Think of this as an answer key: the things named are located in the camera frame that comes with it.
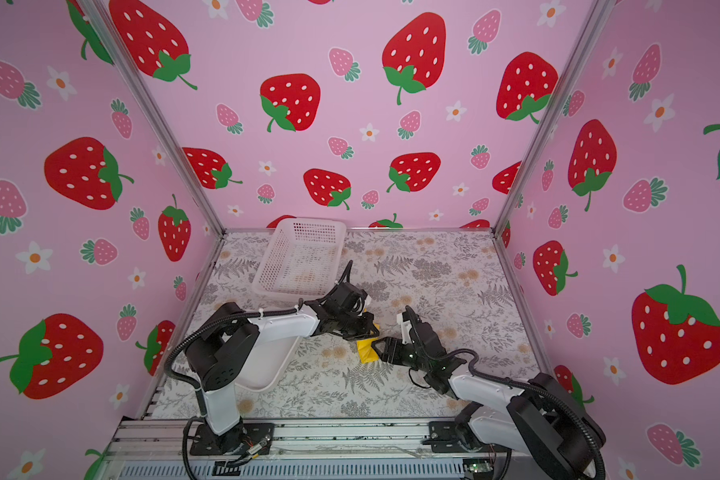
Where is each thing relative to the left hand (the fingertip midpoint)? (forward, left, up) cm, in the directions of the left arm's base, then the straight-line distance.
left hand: (383, 334), depth 87 cm
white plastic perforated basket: (+32, +31, -4) cm, 44 cm away
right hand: (-4, +2, +1) cm, 5 cm away
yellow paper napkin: (-4, +5, -2) cm, 7 cm away
